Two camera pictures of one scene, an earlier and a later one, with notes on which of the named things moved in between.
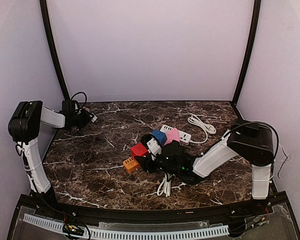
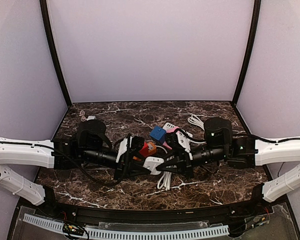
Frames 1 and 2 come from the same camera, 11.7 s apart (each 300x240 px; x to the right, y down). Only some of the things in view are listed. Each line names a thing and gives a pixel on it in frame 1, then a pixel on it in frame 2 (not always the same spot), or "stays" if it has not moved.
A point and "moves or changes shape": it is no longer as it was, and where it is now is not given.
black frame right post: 251,50 stays
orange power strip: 130,165 moves or changes shape
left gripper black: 83,116 → 126,162
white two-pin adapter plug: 154,147 moves or changes shape
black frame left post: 43,5 stays
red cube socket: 138,149 moves or changes shape
